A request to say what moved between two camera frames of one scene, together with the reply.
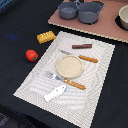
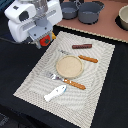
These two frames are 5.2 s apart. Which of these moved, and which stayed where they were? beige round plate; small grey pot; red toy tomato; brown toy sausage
Moved: red toy tomato
Stayed: beige round plate; brown toy sausage; small grey pot
